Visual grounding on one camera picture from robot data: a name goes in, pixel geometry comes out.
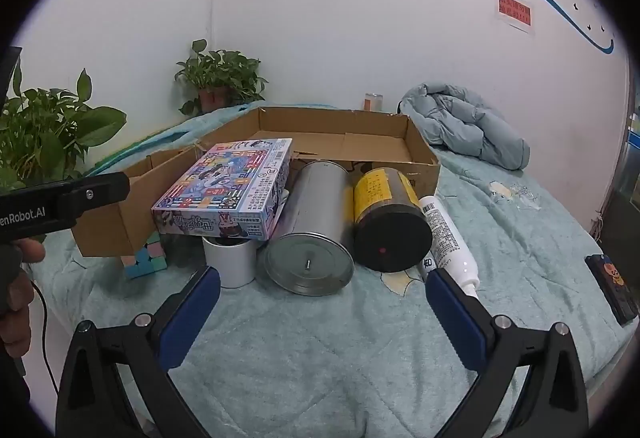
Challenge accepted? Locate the person's left hand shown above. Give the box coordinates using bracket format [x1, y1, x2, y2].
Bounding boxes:
[0, 238, 48, 360]

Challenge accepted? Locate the large leafy green plant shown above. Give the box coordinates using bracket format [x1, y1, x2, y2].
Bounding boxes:
[0, 63, 128, 191]

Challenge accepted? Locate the black cable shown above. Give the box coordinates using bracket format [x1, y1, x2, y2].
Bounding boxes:
[27, 281, 58, 429]

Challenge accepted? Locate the white tube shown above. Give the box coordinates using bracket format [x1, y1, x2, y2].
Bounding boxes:
[417, 195, 481, 301]

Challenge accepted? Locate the light blue puffer jacket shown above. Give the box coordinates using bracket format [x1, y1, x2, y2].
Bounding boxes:
[397, 82, 531, 170]

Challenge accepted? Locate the black case orange print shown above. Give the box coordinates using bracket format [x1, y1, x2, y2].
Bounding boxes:
[584, 254, 640, 326]

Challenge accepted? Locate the pastel puzzle cube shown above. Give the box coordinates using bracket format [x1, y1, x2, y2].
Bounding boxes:
[121, 232, 170, 280]

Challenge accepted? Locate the silver tin canister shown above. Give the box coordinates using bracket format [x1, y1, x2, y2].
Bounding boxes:
[263, 160, 356, 297]

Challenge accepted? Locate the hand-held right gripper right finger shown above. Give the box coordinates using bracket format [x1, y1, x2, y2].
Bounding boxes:
[425, 267, 591, 438]

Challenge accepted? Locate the red wall sign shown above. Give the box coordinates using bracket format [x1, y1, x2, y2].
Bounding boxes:
[496, 0, 535, 36]

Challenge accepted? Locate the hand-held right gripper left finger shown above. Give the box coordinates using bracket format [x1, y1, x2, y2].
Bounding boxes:
[56, 264, 222, 438]

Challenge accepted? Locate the white hair dryer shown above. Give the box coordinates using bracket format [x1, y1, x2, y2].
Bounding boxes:
[202, 234, 258, 289]

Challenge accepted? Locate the colourful board game box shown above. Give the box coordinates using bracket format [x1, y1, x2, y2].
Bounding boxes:
[151, 138, 294, 240]

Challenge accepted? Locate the potted green plant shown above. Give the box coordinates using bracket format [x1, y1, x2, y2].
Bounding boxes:
[174, 39, 270, 116]

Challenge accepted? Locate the cardboard box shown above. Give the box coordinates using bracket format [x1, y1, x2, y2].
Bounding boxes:
[70, 106, 442, 259]

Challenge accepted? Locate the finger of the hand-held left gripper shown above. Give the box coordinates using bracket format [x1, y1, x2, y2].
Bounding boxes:
[56, 171, 132, 224]

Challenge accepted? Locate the yellow label jar black lid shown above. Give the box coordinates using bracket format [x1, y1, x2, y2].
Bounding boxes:
[353, 167, 434, 274]

